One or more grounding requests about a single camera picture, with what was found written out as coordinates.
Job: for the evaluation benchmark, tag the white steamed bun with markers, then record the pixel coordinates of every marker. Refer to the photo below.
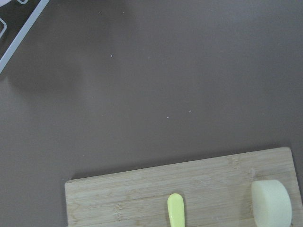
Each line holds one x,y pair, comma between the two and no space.
271,204

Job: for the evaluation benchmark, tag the yellow plastic knife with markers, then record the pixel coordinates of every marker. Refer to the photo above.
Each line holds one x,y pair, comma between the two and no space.
176,210

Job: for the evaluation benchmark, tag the wooden cutting board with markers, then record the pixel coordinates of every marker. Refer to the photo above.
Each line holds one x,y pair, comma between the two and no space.
216,192

